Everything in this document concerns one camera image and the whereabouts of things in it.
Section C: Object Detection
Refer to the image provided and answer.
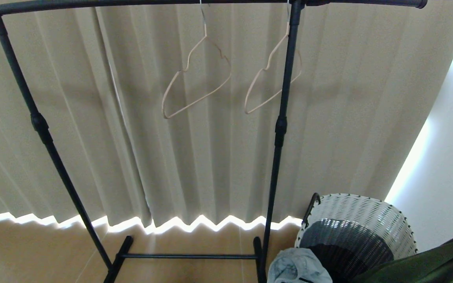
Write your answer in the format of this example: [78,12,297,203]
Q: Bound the pink clothes hanger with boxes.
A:
[245,2,302,115]
[162,0,232,119]

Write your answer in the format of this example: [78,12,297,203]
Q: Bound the white laundry basket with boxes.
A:
[295,193,418,283]

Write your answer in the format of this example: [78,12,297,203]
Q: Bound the black clothes rack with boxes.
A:
[0,0,427,283]

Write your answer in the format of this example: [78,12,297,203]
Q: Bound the green long-sleeved shirt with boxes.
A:
[350,230,453,283]

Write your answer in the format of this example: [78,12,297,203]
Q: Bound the beige curtain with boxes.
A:
[0,0,453,233]

